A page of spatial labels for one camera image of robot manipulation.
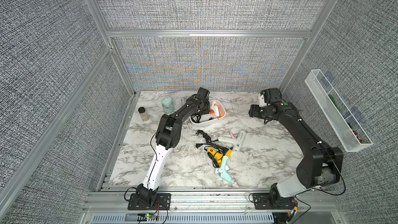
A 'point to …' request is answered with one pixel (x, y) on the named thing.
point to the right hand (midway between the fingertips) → (255, 108)
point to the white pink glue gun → (235, 142)
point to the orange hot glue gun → (217, 111)
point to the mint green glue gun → (222, 171)
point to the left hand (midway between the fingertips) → (214, 102)
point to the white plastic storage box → (208, 118)
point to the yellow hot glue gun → (219, 154)
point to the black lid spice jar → (143, 114)
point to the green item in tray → (333, 100)
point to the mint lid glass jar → (168, 106)
